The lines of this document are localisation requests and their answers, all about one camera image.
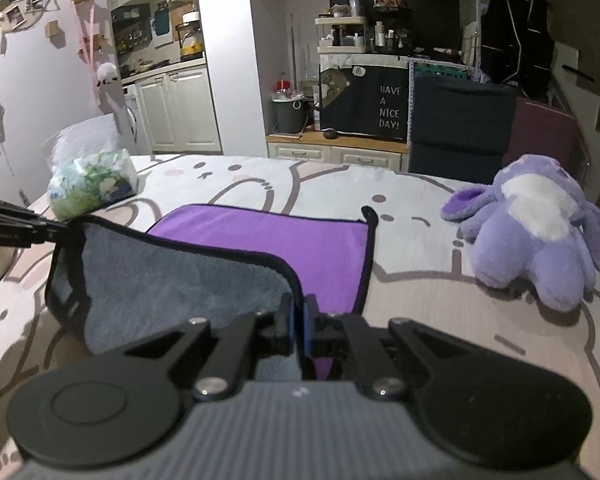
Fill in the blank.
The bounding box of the black cloth have nice day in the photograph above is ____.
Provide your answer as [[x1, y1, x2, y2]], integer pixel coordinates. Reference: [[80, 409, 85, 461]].
[[320, 65, 410, 142]]

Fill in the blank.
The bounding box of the wooden low drawer counter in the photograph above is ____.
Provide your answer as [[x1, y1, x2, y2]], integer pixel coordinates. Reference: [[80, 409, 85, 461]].
[[265, 130, 410, 172]]

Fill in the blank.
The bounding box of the green prison sign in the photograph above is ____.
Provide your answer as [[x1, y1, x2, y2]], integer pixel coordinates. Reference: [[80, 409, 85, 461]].
[[411, 58, 472, 80]]

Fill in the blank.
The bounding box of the purple plush bunny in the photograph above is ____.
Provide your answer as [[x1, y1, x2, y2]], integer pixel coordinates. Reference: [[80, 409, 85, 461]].
[[440, 154, 600, 312]]

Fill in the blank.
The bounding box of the white kitchen base cabinet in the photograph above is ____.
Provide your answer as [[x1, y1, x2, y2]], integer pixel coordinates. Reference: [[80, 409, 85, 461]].
[[126, 60, 222, 154]]

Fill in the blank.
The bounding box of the pink hanging strap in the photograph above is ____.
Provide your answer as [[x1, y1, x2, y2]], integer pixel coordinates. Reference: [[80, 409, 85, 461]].
[[70, 0, 102, 106]]

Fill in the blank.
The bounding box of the dark grey trash bin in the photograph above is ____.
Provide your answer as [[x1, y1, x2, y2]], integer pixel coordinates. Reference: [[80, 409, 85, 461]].
[[272, 94, 309, 134]]

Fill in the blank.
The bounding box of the black chair backrest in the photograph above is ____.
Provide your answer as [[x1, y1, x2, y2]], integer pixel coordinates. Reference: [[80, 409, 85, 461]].
[[408, 75, 516, 184]]

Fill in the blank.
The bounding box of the tissue pack floral plastic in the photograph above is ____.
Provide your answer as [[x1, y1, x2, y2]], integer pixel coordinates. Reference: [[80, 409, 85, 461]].
[[40, 112, 140, 222]]

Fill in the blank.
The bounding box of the cartoon bunny tablecloth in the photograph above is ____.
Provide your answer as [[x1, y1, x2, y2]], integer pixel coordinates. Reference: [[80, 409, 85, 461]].
[[0, 155, 600, 479]]

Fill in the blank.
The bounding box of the maroon cushion panel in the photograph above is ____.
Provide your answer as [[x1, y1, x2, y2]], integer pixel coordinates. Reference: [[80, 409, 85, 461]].
[[503, 98, 580, 176]]

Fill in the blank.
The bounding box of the purple and grey towel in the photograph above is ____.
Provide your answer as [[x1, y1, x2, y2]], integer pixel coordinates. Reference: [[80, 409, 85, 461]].
[[45, 205, 378, 354]]

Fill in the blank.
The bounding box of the black hanging garment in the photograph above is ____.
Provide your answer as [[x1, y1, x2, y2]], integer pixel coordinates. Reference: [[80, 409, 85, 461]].
[[481, 0, 555, 102]]

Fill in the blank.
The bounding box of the cream two-tier shelf rack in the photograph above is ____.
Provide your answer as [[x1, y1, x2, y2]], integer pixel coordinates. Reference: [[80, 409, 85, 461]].
[[314, 16, 367, 55]]

